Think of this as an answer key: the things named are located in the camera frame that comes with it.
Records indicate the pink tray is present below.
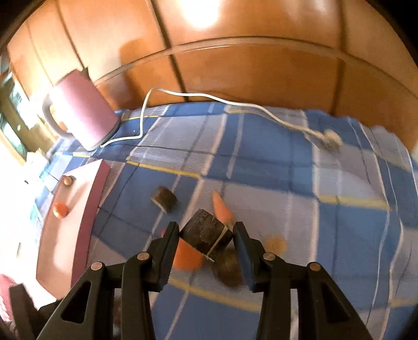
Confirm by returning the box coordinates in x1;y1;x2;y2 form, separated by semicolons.
36;160;112;299

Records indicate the carrot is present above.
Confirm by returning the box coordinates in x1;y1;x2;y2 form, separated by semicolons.
212;191;234;225

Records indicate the white power cable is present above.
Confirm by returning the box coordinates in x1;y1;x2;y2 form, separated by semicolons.
98;87;316;148

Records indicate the dark carved round box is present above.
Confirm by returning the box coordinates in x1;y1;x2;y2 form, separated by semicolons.
212;248;244;288

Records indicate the dark object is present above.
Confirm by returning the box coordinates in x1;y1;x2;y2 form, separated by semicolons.
9;284;43;340

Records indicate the blue checked bedsheet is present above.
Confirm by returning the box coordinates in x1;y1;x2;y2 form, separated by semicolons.
36;101;418;340

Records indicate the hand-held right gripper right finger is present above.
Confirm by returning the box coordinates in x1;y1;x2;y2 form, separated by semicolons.
233;222;373;340

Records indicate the wooden panelled wardrobe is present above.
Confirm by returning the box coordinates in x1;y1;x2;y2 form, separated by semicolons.
7;0;418;154

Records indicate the pink electric kettle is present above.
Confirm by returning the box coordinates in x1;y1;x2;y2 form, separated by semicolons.
42;70;120;151

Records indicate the dark brown block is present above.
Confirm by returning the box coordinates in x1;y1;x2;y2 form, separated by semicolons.
179;209;233;261
151;186;178;214

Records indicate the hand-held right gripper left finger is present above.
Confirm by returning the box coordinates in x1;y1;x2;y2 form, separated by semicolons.
36;222;179;340

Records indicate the white power plug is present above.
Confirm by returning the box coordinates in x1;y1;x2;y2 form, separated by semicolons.
313;129;342;151

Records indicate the orange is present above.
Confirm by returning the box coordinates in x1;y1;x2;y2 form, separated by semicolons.
172;240;205;270

